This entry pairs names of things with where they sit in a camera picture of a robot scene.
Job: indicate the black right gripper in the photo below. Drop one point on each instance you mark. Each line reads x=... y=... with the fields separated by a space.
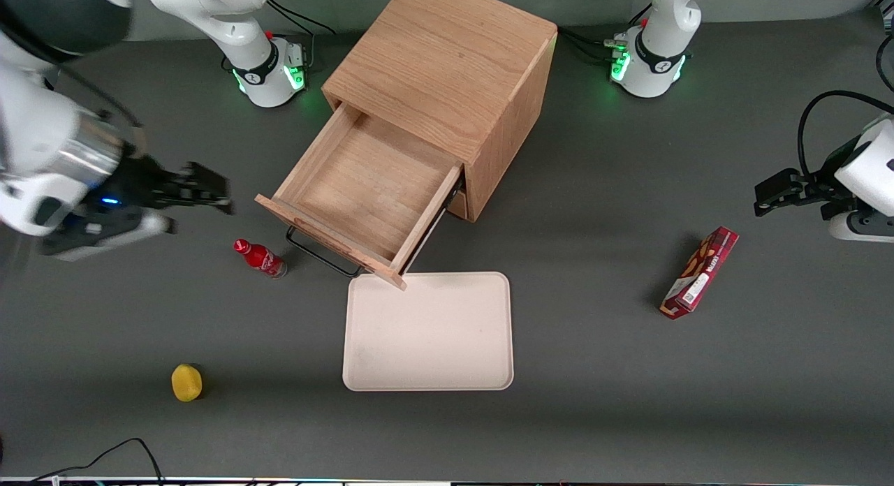
x=142 y=181

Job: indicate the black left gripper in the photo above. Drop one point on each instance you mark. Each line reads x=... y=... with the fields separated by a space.
x=823 y=183

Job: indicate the wooden drawer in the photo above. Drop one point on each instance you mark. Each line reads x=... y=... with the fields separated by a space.
x=363 y=186
x=459 y=205

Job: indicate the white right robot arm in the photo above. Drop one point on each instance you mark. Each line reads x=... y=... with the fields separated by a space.
x=230 y=25

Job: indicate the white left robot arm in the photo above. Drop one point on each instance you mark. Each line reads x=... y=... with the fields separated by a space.
x=660 y=53

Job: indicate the wooden drawer cabinet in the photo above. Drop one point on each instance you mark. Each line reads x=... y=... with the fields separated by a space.
x=447 y=60

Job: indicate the small red soda bottle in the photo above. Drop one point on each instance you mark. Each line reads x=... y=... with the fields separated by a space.
x=262 y=258

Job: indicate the red cookie box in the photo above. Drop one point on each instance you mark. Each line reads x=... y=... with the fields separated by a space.
x=700 y=273

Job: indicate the yellow lemon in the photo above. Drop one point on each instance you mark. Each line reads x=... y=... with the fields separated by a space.
x=186 y=383

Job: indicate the beige plastic tray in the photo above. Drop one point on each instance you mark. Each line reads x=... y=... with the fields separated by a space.
x=427 y=339

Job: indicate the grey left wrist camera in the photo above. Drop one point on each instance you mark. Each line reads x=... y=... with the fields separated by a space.
x=862 y=227

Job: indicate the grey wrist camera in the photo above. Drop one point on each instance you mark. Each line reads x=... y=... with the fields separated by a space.
x=862 y=227
x=105 y=234

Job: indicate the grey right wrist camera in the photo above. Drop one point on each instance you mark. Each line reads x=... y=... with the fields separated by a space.
x=105 y=234

